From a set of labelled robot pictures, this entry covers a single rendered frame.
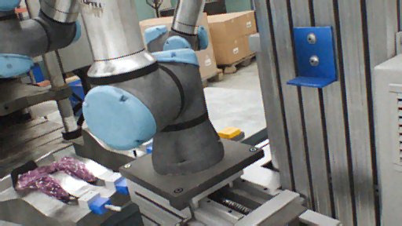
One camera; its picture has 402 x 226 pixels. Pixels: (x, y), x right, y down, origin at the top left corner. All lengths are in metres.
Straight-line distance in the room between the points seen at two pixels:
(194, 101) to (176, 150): 0.10
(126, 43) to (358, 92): 0.37
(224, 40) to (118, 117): 5.34
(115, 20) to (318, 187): 0.47
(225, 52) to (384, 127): 5.42
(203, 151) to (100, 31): 0.31
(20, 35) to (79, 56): 1.33
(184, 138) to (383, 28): 0.39
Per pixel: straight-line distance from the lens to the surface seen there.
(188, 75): 0.78
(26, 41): 0.88
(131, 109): 0.64
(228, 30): 5.97
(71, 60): 2.17
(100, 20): 0.66
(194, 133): 0.81
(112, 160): 1.51
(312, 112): 0.77
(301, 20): 0.73
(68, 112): 2.03
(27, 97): 2.03
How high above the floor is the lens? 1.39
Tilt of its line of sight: 18 degrees down
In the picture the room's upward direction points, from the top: 12 degrees counter-clockwise
